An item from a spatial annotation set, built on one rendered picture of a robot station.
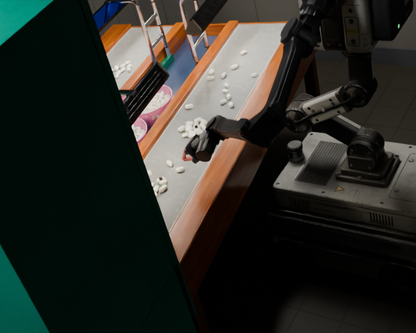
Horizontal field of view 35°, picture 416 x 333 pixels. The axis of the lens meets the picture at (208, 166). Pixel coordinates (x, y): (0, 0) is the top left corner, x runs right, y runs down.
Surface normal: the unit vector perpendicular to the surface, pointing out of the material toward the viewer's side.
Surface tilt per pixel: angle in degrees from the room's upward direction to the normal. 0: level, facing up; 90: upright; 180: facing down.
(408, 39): 90
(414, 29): 90
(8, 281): 90
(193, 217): 0
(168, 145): 0
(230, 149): 0
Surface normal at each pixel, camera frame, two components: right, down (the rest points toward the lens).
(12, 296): -0.36, 0.62
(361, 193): -0.22, -0.78
